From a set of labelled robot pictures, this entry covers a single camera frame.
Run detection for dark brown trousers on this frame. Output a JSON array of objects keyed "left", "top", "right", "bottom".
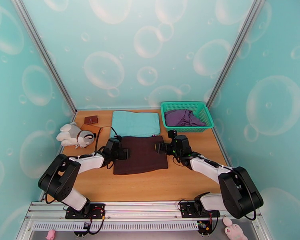
[{"left": 113, "top": 135, "right": 169, "bottom": 176}]

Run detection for green plastic basket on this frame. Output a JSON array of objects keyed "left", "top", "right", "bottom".
[{"left": 160, "top": 101, "right": 215, "bottom": 133}]

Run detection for folded teal trousers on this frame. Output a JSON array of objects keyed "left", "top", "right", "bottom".
[{"left": 110, "top": 110, "right": 161, "bottom": 139}]

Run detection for purple trousers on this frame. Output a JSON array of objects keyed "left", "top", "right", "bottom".
[{"left": 164, "top": 109, "right": 206, "bottom": 127}]

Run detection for tan leather pouch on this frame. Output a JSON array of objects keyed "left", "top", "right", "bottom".
[{"left": 80, "top": 124, "right": 104, "bottom": 140}]

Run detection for dark brown leather wallet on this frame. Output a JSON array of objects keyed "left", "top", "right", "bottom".
[{"left": 84, "top": 115, "right": 99, "bottom": 125}]

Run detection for grey white plush dog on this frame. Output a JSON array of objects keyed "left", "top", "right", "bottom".
[{"left": 56, "top": 122, "right": 96, "bottom": 149}]

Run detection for pink white plush rabbit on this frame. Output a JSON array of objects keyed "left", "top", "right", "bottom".
[{"left": 223, "top": 216, "right": 248, "bottom": 240}]

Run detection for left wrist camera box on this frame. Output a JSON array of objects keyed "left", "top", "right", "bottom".
[{"left": 107, "top": 136, "right": 122, "bottom": 149}]

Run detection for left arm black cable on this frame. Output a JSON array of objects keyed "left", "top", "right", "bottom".
[{"left": 94, "top": 126, "right": 118, "bottom": 153}]

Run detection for aluminium front frame rail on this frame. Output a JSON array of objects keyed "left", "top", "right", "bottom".
[{"left": 25, "top": 200, "right": 262, "bottom": 222}]

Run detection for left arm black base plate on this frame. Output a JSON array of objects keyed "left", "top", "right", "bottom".
[{"left": 65, "top": 203, "right": 106, "bottom": 220}]

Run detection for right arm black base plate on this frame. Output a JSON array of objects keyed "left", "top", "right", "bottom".
[{"left": 179, "top": 201, "right": 220, "bottom": 218}]

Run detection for red black power wire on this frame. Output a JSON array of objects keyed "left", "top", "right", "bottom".
[
  {"left": 88, "top": 208, "right": 106, "bottom": 235},
  {"left": 197, "top": 212, "right": 221, "bottom": 235}
]

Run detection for white slotted cable duct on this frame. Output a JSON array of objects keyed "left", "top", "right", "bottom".
[{"left": 31, "top": 220, "right": 199, "bottom": 232}]

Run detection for aluminium frame post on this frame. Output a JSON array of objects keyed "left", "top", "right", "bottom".
[
  {"left": 204, "top": 0, "right": 268, "bottom": 111},
  {"left": 10, "top": 0, "right": 77, "bottom": 114}
]

